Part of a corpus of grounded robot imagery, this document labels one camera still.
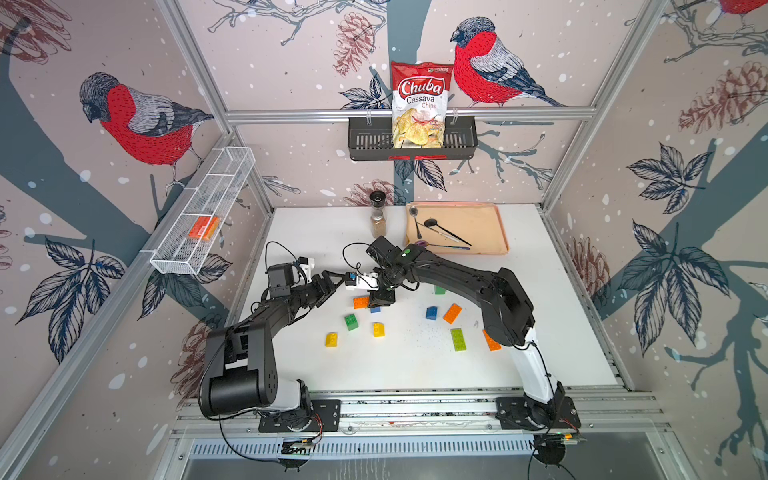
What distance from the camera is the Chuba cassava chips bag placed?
0.86 metres

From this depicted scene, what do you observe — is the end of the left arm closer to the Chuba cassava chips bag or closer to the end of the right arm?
the end of the right arm

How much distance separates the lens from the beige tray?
1.11 meters

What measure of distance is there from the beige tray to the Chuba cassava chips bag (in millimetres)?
381
